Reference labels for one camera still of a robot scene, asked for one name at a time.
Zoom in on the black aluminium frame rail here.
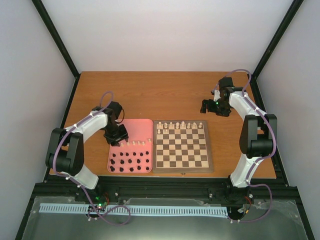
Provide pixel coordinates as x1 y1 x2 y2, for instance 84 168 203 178
32 174 300 203

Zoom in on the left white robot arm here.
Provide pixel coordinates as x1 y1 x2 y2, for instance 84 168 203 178
45 101 129 202

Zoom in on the light blue cable duct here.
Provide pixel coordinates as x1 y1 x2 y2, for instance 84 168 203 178
38 203 228 218

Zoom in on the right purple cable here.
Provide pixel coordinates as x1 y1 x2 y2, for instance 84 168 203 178
213 68 277 224

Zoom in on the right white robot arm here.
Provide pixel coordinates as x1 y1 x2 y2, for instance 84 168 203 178
200 76 277 203

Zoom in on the pink plastic tray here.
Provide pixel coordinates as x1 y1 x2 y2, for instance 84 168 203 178
107 119 154 174

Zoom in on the white queen piece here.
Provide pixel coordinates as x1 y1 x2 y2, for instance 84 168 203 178
180 121 186 130

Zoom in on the left black frame post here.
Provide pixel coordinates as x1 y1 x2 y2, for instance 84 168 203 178
31 0 81 79

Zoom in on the purple cable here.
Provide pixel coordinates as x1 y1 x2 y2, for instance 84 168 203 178
53 91 132 227
213 68 277 224

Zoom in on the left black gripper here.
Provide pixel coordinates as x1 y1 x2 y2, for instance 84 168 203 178
103 123 129 147

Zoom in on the black frame post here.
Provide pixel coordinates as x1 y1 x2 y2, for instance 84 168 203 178
251 0 305 79
31 0 81 79

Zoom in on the right black frame post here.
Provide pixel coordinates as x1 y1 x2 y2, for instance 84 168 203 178
251 0 305 79

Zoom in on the wooden chessboard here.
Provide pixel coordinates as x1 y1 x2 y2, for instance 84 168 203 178
152 120 214 174

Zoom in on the left circuit board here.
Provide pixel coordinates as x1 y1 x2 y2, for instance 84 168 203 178
95 192 110 209

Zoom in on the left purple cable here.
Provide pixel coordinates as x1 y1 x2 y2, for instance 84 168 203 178
53 91 132 227

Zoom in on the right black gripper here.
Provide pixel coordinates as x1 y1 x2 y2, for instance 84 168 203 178
200 98 231 118

